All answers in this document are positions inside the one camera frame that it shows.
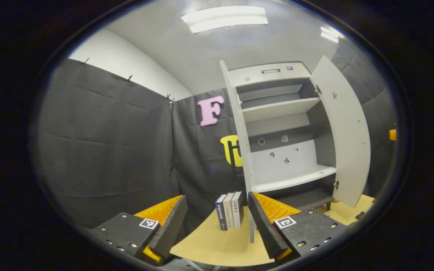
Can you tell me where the beige book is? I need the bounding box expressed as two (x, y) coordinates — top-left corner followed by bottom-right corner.
(223, 192), (236, 230)

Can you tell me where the blue book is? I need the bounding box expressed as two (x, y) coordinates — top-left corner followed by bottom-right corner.
(215, 194), (228, 231)

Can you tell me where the black door handle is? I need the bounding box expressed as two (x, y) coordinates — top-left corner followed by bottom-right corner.
(228, 139), (242, 178)

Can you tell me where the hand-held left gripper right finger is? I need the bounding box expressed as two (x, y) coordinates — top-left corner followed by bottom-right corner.
(247, 191), (350, 262)

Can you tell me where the black backdrop cloth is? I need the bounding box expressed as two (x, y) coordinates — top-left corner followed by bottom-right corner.
(32, 36), (398, 230)

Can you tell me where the large ceiling light panel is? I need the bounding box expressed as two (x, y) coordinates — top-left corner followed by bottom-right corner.
(180, 5), (269, 34)

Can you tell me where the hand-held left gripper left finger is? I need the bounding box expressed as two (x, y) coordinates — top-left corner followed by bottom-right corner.
(89, 195), (188, 264)

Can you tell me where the white book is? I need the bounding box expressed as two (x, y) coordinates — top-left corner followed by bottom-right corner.
(231, 190), (245, 228)

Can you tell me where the grey shoe cabinet door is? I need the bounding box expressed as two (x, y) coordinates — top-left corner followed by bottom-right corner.
(309, 55), (371, 208)
(219, 59), (257, 243)

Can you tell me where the grey double-door shoe cabinet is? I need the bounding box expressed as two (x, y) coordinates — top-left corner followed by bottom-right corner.
(226, 61), (339, 212)

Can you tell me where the small ceiling light panel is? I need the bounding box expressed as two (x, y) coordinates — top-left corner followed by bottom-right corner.
(321, 26), (340, 44)

